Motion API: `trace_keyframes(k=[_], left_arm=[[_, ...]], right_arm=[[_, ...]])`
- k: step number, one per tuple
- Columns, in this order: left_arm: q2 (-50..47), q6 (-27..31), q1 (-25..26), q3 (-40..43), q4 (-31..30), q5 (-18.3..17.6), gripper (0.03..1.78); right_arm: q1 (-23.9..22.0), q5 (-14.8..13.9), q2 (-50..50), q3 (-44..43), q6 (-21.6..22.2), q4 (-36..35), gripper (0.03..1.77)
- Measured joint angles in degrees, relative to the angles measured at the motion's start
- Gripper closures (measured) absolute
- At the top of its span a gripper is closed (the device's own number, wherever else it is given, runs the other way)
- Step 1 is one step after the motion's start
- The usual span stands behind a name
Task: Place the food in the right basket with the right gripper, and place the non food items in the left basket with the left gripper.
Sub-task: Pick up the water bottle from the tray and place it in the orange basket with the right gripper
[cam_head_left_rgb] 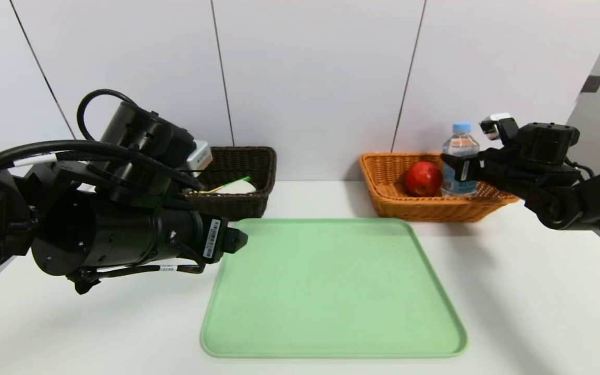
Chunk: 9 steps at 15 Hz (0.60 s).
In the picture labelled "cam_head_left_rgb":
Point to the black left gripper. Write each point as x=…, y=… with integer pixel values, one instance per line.
x=215, y=238

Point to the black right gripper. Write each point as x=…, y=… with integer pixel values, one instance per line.
x=460, y=169

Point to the clear water bottle blue cap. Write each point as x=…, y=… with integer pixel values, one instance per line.
x=460, y=141

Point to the red apple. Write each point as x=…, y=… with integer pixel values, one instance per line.
x=422, y=179

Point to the white soap bar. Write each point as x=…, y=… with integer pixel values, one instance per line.
x=240, y=187

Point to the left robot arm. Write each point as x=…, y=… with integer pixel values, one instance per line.
x=112, y=234

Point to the orange wicker basket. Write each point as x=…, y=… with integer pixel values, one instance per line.
x=425, y=208

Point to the dark brown wicker basket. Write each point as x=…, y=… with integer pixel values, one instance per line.
x=248, y=166

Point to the light green plastic tray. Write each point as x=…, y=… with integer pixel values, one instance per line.
x=331, y=286

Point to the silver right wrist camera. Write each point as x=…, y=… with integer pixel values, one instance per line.
x=495, y=125

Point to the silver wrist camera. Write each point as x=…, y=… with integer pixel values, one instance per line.
x=495, y=125
x=199, y=155

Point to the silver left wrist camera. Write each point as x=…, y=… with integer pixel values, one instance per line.
x=199, y=155

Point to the black wall fixture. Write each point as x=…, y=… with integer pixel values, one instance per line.
x=590, y=85

